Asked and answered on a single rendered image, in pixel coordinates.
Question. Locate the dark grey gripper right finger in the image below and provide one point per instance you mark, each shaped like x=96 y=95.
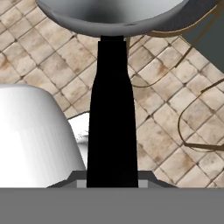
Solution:
x=147 y=178

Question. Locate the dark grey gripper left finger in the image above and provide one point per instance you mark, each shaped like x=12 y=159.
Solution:
x=74 y=178

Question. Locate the white flat object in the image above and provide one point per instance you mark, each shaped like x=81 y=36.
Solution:
x=80 y=125

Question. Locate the white rounded object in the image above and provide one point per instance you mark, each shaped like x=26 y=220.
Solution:
x=32 y=137

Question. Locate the dark grey stool, brass frame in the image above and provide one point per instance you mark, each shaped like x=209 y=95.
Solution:
x=201 y=11

